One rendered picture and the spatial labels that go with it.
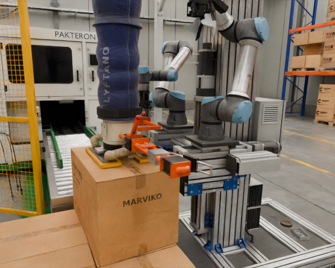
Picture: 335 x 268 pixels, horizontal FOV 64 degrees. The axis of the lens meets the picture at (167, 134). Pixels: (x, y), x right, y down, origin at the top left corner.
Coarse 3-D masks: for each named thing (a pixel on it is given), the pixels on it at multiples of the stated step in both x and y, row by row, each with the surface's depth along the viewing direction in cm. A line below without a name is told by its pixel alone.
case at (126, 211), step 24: (72, 168) 160; (96, 168) 126; (120, 168) 127; (144, 168) 127; (96, 192) 112; (120, 192) 116; (144, 192) 122; (168, 192) 128; (96, 216) 115; (120, 216) 118; (144, 216) 124; (168, 216) 131; (96, 240) 120; (120, 240) 121; (144, 240) 127; (168, 240) 134
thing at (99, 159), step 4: (88, 148) 151; (92, 148) 149; (88, 152) 146; (92, 152) 144; (96, 152) 142; (104, 152) 134; (92, 156) 139; (96, 156) 137; (100, 156) 135; (96, 160) 132; (100, 160) 130; (104, 160) 130; (112, 160) 130; (116, 160) 130; (100, 164) 125; (104, 164) 125; (108, 164) 126; (112, 164) 127; (116, 164) 128; (120, 164) 129; (104, 168) 125
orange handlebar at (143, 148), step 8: (144, 120) 176; (144, 128) 153; (152, 128) 156; (160, 128) 159; (120, 136) 132; (136, 144) 115; (144, 144) 113; (152, 144) 113; (144, 152) 107; (184, 168) 87
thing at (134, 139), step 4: (128, 136) 123; (132, 136) 124; (136, 136) 125; (140, 136) 126; (144, 136) 124; (128, 140) 117; (132, 140) 116; (136, 140) 117; (140, 140) 118; (144, 140) 118; (148, 140) 119; (124, 144) 122; (128, 144) 120; (132, 144) 116; (128, 148) 118; (132, 148) 117; (136, 148) 117
